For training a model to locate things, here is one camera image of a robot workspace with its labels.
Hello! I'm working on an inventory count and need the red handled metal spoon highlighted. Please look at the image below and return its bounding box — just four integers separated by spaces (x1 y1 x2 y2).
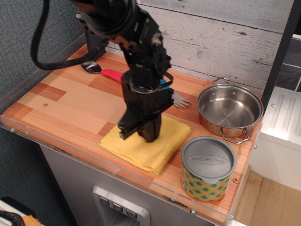
80 61 123 83

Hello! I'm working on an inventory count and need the clear acrylic table edge guard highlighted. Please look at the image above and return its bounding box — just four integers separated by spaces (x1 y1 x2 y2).
1 111 233 226

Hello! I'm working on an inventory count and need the stainless steel pot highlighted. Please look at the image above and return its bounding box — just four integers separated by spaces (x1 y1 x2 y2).
197 77 264 144

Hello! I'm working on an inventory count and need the dark grey vertical post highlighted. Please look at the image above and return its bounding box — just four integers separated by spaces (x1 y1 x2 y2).
85 31 106 62

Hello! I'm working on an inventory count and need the yellow cloth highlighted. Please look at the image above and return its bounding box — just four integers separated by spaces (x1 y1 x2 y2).
99 115 191 175

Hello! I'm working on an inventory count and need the white toy cabinet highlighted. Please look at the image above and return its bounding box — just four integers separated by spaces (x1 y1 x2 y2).
248 34 301 189

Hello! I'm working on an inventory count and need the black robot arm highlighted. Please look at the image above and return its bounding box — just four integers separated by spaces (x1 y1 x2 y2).
74 0 173 143

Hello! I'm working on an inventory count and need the grey toy fridge dispenser panel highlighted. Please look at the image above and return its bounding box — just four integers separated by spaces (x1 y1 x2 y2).
93 186 151 226

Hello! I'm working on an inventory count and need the polka dot tin can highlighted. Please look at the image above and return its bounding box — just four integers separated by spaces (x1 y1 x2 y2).
181 136 237 202

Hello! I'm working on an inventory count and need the blue handled metal fork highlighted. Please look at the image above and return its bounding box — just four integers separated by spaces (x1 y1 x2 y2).
160 79 191 108

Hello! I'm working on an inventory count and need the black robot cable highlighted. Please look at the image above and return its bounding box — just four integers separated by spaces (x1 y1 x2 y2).
30 0 109 71

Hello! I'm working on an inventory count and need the dark grey right post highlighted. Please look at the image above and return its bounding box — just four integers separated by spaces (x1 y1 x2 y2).
261 0 301 113

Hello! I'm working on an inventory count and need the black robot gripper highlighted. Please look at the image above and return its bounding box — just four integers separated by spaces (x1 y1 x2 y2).
118 71 174 143

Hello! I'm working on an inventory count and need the black orange object bottom left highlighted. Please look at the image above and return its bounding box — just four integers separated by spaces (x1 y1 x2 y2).
0 197 43 226

